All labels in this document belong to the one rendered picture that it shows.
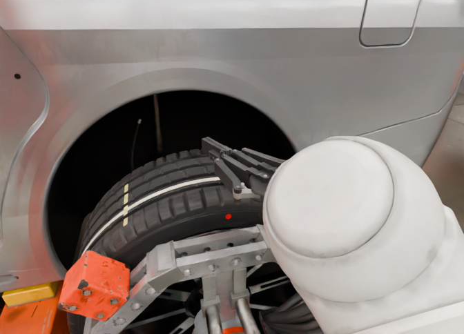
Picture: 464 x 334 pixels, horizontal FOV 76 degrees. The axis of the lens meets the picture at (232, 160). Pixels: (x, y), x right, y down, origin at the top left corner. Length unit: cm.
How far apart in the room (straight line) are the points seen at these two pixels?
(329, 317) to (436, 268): 6
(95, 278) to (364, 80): 82
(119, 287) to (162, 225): 12
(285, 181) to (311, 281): 6
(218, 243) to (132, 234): 16
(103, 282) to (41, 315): 59
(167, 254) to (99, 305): 14
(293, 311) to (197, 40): 59
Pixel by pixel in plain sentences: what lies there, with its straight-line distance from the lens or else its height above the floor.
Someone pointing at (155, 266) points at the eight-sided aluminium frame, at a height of 112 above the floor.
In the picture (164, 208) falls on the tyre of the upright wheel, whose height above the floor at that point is 117.
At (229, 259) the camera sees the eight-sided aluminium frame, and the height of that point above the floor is 111.
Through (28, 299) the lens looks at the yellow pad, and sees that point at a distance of 119.
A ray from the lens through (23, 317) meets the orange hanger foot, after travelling 117.
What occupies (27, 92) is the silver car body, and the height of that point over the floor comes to 133.
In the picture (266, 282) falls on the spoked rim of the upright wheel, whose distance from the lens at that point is 83.
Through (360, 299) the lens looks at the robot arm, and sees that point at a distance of 18.
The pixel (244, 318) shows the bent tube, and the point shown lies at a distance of 61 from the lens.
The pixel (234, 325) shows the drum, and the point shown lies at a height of 92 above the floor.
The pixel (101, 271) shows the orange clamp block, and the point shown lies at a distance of 59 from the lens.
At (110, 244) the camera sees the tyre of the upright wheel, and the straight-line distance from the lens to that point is 63.
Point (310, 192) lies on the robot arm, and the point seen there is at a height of 143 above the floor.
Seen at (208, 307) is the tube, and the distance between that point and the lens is 62.
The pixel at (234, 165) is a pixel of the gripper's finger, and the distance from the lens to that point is 48.
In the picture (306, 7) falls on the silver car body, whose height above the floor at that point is 149.
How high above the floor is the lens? 153
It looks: 30 degrees down
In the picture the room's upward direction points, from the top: straight up
